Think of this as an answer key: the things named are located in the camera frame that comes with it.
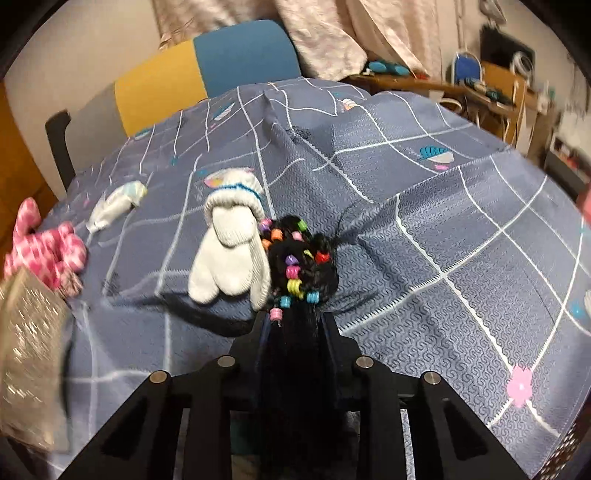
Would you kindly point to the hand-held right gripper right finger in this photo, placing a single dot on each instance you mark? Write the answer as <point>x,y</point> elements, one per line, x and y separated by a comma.
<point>327,341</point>

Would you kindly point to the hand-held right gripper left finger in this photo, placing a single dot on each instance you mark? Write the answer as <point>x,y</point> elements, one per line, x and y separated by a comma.
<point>265,339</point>

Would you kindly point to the black wig with coloured beads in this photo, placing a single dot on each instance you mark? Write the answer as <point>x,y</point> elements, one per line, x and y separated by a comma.
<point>304,263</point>

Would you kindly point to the white knit glove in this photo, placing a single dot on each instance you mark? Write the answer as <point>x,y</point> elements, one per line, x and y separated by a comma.
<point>231,258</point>

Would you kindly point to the beige glittery bag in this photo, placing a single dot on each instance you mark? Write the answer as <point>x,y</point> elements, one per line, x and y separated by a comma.
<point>27,360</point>

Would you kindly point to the pink checkered plush toy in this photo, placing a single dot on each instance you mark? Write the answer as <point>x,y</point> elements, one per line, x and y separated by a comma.
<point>41,251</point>

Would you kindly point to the dark perforated basket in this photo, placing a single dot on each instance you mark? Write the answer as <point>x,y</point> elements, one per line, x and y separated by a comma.
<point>561,454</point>

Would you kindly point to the wooden desk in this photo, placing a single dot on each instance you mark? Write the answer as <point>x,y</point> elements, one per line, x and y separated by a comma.
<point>415,84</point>

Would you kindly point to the yellow blue grey chair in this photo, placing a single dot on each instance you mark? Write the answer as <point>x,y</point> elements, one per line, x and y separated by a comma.
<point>157,87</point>

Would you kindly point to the blue plastic item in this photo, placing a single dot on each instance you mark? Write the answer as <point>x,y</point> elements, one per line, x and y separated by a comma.
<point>390,68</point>

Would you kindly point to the pink cloth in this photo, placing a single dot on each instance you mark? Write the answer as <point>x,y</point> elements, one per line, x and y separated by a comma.
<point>585,198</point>

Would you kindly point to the wooden cabinet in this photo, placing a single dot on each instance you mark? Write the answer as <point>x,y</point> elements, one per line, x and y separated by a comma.
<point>21,170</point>

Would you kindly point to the small blue white fan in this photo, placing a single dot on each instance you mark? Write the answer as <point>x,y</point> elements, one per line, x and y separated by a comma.
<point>468,69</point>

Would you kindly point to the pale patterned curtain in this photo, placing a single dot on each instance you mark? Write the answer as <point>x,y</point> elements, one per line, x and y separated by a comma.
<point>323,32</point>

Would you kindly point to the black monitor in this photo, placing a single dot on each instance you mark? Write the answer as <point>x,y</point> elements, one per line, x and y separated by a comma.
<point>508,46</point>

